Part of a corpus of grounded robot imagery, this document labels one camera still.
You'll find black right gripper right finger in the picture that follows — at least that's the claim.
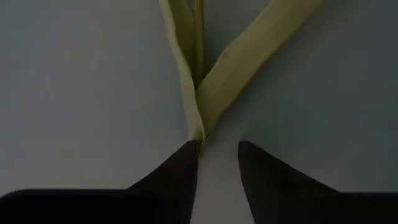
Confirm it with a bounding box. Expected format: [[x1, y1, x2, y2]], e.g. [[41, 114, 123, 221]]
[[238, 140, 398, 224]]

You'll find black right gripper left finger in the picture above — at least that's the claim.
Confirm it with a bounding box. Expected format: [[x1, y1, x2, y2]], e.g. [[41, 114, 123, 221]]
[[0, 139, 200, 224]]

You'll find yellow-green flower stem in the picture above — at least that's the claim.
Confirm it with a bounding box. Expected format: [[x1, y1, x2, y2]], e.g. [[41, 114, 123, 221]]
[[158, 0, 326, 153]]

